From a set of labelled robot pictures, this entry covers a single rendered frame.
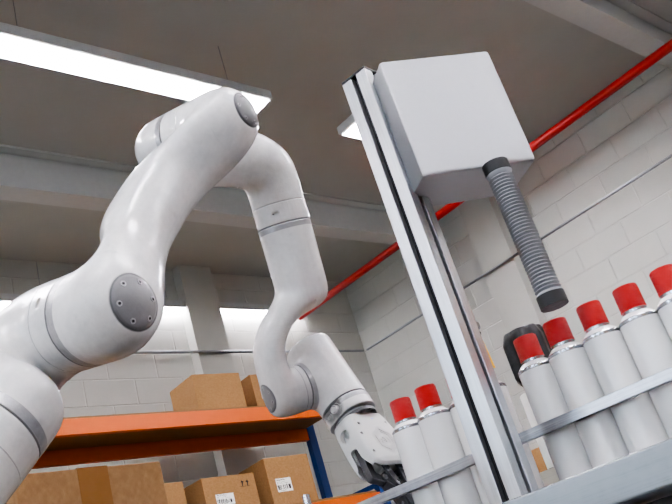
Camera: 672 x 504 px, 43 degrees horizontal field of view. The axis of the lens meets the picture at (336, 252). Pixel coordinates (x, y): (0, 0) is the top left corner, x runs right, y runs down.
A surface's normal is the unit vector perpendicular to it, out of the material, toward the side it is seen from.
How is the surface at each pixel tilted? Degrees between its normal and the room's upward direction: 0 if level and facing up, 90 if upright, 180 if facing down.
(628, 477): 90
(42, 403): 103
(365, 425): 68
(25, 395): 93
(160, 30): 180
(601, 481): 90
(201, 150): 125
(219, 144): 134
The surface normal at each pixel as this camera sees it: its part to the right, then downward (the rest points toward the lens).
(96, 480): 0.64, -0.48
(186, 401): -0.75, -0.06
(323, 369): 0.13, -0.67
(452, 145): 0.19, -0.46
